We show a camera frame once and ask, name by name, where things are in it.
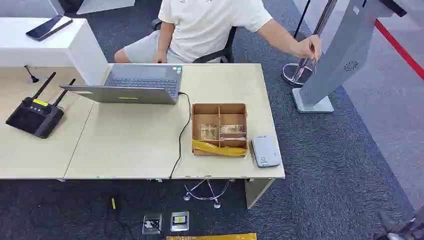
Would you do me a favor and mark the person's right hand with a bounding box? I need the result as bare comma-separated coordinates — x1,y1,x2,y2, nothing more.
151,52,168,64

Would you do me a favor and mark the person's left hand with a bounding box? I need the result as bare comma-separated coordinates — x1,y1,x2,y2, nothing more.
295,34,323,62

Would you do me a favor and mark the chrome pole with round base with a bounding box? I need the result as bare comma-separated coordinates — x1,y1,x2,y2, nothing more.
281,0,339,88

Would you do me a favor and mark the thin black pole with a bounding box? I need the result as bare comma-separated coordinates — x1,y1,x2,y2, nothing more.
293,0,313,39

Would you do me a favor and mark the grey laptop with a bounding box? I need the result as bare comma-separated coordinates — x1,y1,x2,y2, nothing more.
58,63,183,106

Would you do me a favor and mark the grey kiosk stand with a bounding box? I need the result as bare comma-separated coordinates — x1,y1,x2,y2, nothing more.
291,0,396,115

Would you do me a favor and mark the person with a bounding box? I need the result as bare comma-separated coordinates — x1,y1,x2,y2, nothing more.
114,0,323,64

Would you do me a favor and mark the black office chair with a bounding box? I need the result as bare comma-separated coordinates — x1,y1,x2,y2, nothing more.
151,18,238,64

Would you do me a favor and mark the white panel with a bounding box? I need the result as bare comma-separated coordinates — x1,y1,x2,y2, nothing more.
76,0,136,15

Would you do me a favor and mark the clear-sleeved card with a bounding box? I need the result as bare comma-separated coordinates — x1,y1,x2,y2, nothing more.
200,123,219,141
219,124,245,135

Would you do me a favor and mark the red barrier belt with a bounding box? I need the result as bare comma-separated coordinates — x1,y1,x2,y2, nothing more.
374,19,424,81

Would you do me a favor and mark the wooden card box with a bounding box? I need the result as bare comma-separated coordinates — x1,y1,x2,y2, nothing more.
191,103,249,158

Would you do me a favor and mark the black kiosk top bar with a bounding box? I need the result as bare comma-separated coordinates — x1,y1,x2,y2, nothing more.
378,0,408,18

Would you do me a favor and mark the white cabinet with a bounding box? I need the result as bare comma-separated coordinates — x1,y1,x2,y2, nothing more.
0,17,110,86

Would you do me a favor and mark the yellow tape strip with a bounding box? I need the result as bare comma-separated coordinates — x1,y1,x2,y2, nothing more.
192,139,249,158

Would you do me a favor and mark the grey card reader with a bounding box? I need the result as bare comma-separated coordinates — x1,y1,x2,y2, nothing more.
250,135,283,169

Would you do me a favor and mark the black smartphone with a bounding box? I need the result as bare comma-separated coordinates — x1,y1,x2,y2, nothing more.
25,14,74,43

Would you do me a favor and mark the small black desk microphone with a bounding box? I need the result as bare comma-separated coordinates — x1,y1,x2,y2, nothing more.
23,64,40,84

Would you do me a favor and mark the black remote controller with antennas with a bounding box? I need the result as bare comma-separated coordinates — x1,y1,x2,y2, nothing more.
5,71,77,140

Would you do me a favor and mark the chrome stool base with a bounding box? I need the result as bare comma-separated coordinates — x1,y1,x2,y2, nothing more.
183,179,235,210

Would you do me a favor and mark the pale desk leg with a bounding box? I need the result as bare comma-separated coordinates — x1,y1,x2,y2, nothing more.
244,178,276,211

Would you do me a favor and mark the closed steel floor socket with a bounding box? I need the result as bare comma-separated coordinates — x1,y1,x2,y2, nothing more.
169,210,190,233

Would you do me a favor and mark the open floor socket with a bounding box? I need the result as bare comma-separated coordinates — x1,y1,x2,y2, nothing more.
141,213,164,236

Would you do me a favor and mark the yellow sheet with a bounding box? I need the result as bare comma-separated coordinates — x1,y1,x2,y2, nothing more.
165,232,258,240

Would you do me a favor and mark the black laptop cable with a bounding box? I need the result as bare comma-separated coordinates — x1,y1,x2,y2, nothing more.
168,92,193,180

